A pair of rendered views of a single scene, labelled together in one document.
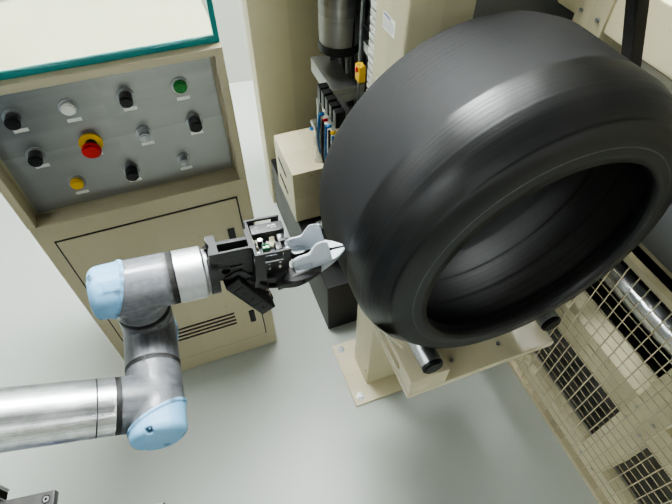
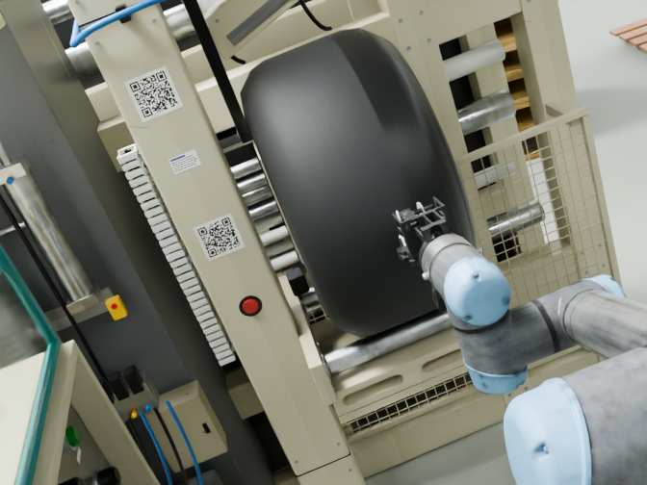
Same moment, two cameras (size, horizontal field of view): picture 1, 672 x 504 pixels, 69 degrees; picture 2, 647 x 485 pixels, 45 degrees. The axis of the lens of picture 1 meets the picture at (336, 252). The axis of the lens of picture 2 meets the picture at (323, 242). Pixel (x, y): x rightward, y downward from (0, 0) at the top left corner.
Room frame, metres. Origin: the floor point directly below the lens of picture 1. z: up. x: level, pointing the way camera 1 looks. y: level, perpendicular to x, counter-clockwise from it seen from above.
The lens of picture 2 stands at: (0.27, 1.13, 1.79)
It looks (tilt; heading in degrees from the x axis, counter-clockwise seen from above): 26 degrees down; 288
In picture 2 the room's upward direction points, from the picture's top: 21 degrees counter-clockwise
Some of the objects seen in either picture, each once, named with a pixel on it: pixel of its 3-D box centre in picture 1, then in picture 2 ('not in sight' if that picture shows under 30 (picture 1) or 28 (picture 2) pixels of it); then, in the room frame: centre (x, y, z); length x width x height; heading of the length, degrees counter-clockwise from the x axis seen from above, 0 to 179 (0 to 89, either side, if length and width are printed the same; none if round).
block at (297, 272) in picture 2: not in sight; (297, 281); (0.83, -0.31, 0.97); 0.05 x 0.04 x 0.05; 110
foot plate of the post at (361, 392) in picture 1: (375, 363); not in sight; (0.88, -0.15, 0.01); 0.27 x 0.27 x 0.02; 20
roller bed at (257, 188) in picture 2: not in sight; (244, 216); (0.99, -0.54, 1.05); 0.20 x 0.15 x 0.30; 20
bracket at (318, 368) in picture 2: not in sight; (306, 333); (0.82, -0.20, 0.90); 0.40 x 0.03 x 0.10; 110
